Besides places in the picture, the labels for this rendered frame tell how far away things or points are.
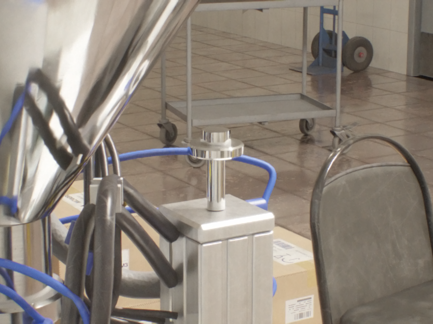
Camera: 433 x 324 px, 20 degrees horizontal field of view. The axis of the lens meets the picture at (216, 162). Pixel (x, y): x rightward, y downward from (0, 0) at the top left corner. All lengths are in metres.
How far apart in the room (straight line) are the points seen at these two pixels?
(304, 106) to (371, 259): 4.05
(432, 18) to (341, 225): 6.22
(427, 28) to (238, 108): 2.52
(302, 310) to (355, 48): 5.57
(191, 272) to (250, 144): 6.26
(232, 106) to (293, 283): 3.31
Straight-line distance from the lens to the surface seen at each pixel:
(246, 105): 6.91
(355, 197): 2.84
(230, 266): 0.65
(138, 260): 3.35
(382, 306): 2.78
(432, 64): 8.99
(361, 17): 9.50
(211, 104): 6.92
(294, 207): 5.71
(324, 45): 9.35
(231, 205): 0.67
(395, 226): 2.94
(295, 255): 3.79
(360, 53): 9.15
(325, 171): 2.74
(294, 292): 3.66
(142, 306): 3.40
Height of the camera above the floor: 1.60
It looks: 14 degrees down
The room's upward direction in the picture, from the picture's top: straight up
